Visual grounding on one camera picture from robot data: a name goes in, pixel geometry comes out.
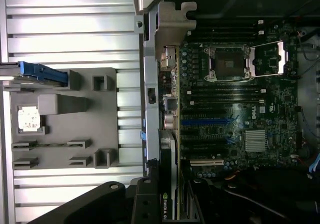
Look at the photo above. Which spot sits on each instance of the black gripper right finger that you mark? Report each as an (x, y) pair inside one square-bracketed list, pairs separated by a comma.
[(200, 204)]

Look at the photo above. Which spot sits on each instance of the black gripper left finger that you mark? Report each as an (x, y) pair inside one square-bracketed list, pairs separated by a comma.
[(145, 204)]

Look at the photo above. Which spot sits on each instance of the white expansion slot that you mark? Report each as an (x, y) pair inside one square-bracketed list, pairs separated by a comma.
[(207, 162)]

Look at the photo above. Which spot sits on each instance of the long black expansion slot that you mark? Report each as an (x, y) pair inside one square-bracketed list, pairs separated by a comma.
[(205, 151), (205, 142), (200, 112)]

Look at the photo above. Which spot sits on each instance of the small blue slot clip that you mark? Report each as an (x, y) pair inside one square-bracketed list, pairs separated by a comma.
[(142, 135)]

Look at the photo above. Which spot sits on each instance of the open black PC case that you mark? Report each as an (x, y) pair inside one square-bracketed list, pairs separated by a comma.
[(150, 124)]

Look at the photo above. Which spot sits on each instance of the blue expansion slot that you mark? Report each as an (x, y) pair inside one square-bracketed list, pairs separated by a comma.
[(205, 122)]

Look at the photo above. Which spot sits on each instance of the silver chipset heatsink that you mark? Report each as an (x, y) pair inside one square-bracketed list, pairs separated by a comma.
[(255, 140)]

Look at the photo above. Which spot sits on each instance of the grey plastic parts rack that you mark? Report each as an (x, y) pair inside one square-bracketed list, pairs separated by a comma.
[(75, 124)]

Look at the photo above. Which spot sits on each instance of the green RAM stick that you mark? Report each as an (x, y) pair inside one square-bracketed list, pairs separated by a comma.
[(50, 145)]

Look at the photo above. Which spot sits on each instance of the green motherboard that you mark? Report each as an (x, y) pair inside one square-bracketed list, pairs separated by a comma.
[(275, 96)]

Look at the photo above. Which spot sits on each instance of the CPU socket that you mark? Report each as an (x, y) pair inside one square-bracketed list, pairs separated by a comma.
[(227, 63)]

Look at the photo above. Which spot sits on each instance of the silver CPU chip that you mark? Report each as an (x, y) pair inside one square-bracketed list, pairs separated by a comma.
[(28, 119)]

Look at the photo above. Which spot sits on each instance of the metal socket cover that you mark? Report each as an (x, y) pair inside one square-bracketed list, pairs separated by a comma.
[(282, 57)]

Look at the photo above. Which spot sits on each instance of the hard disk in blue carrier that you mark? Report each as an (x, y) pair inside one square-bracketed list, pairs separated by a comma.
[(37, 70)]

